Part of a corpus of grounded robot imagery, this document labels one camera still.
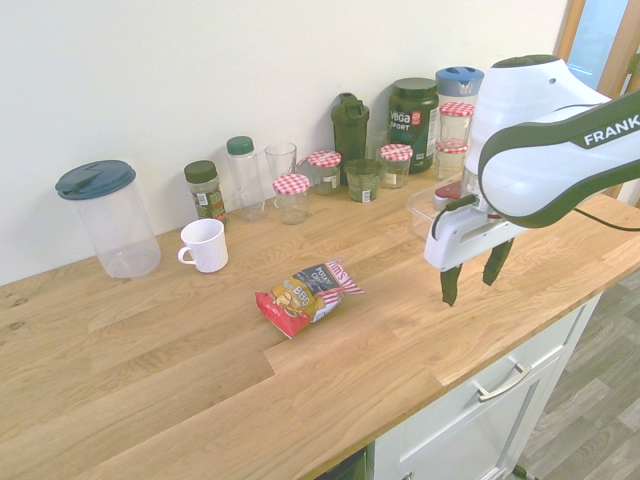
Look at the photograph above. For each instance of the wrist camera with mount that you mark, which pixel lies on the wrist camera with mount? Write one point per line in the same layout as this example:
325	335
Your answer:
447	192

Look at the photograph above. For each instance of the wooden door frame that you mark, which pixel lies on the wooden door frame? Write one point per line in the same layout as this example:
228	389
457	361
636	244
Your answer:
567	30

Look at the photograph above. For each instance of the silver cabinet knob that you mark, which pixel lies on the silver cabinet knob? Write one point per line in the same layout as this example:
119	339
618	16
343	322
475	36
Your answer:
407	475

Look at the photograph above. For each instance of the spice jar with dark lid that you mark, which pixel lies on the spice jar with dark lid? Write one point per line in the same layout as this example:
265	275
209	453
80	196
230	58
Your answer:
207	195

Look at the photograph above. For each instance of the dark Vega protein tub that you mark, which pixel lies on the dark Vega protein tub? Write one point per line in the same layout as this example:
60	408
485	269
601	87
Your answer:
412	115

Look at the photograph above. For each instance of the glass jar red checked lid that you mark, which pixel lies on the glass jar red checked lid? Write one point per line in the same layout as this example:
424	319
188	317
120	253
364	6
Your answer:
325	172
456	127
450	162
396	172
291	205

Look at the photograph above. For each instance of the dark green shaker bottle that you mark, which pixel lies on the dark green shaker bottle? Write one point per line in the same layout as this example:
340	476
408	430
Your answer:
350	135

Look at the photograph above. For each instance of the white mug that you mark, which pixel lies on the white mug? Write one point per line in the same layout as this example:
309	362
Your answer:
207	247

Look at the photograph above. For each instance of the red BBQ chip bag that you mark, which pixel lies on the red BBQ chip bag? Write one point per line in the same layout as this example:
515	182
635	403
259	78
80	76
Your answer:
300	300

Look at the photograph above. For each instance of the stainless dishwasher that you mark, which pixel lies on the stainless dishwasher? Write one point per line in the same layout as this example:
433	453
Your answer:
350	465

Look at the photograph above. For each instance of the short clear glass tumbler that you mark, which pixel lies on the short clear glass tumbler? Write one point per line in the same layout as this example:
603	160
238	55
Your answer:
378	147

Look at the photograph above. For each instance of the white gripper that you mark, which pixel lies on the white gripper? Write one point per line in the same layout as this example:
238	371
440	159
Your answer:
450	245

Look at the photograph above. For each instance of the green-lidded small jar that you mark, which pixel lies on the green-lidded small jar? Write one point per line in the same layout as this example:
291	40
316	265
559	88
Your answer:
362	185

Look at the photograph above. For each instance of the clear bottle with green lid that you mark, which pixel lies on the clear bottle with green lid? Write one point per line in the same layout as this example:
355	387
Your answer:
245	180

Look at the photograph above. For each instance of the clear rectangular plastic container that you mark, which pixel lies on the clear rectangular plastic container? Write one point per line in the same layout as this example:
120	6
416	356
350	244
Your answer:
420	212

